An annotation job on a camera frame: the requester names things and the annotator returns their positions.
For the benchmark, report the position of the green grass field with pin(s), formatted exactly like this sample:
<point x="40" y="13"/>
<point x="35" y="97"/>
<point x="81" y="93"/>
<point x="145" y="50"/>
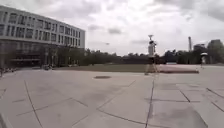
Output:
<point x="110" y="68"/>

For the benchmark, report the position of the row of trees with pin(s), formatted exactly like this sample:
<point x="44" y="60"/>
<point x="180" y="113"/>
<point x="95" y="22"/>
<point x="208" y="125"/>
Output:
<point x="106" y="57"/>

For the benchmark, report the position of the dark manhole cover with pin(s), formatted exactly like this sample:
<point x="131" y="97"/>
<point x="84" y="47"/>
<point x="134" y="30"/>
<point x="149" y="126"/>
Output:
<point x="102" y="77"/>

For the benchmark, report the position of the grey concrete slab pavement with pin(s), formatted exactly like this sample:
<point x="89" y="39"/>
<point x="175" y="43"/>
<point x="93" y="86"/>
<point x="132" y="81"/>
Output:
<point x="110" y="100"/>

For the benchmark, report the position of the pole with instruments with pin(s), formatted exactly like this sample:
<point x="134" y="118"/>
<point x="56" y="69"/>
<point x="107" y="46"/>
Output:
<point x="151" y="50"/>

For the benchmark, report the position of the low reddish bed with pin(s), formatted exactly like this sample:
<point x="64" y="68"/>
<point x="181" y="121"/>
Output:
<point x="180" y="71"/>

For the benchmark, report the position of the tall chimney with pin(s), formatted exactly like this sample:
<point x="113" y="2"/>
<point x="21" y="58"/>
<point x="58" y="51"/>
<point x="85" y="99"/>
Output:
<point x="190" y="43"/>

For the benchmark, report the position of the long pale building with windows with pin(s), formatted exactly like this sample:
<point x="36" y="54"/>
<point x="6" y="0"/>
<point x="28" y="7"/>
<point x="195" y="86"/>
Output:
<point x="36" y="36"/>

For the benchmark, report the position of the white-topped post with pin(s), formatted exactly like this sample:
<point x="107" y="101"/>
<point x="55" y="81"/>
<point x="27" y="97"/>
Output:
<point x="203" y="55"/>

